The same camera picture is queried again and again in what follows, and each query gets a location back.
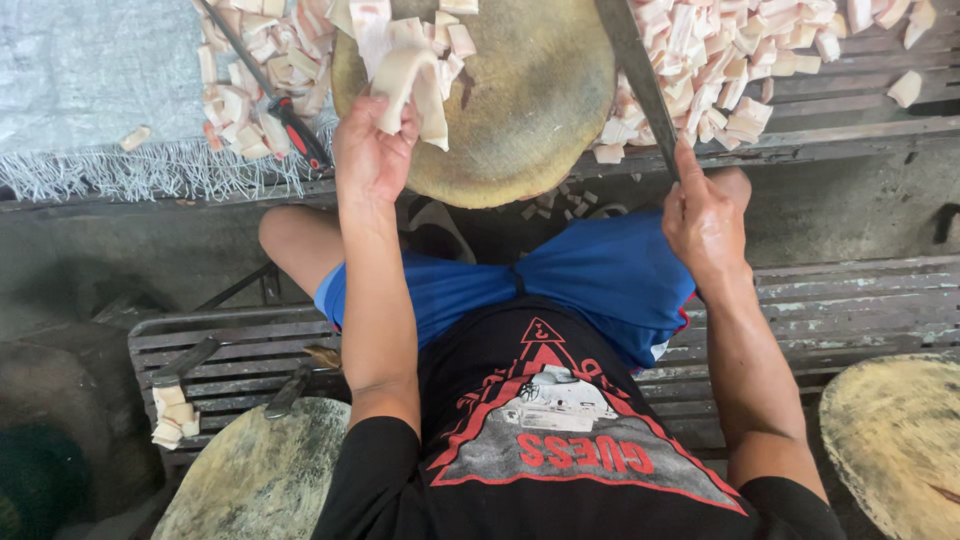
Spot person's right hand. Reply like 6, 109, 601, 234
661, 138, 753, 292

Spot person's left hand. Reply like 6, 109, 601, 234
333, 93, 421, 202

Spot long pale pork strip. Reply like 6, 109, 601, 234
370, 48, 452, 153

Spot steel cleaver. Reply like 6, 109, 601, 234
594, 0, 683, 183

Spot person's right leg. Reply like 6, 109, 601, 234
708, 165, 754, 216

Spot person's leg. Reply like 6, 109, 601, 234
708, 165, 754, 216
258, 204, 347, 301

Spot grey sandal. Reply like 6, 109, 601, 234
407, 198, 478, 265

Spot person's left leg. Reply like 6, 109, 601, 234
258, 204, 347, 301

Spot blue shorts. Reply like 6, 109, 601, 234
312, 209, 699, 373

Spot heap of uncut pork slabs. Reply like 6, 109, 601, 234
327, 0, 481, 97

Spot scattered pork scraps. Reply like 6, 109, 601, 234
520, 176, 601, 223

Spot pile of cut pork pieces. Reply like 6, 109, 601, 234
591, 0, 939, 166
190, 0, 354, 162

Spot grey slatted metal bench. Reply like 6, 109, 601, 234
127, 255, 960, 483

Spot round wooden chopping block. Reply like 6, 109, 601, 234
330, 0, 618, 210
150, 396, 354, 540
818, 353, 960, 540

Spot grey slatted wooden table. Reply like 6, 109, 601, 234
0, 0, 960, 216

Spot black printed t-shirt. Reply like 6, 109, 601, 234
310, 295, 849, 540

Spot white woven fringed sack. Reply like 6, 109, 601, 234
0, 0, 340, 204

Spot small stack of pork pieces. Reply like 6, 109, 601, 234
150, 383, 203, 452

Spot sharpening steel black red handle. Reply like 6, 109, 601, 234
196, 0, 333, 174

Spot knife with dark handle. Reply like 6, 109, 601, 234
150, 335, 223, 390
263, 364, 313, 420

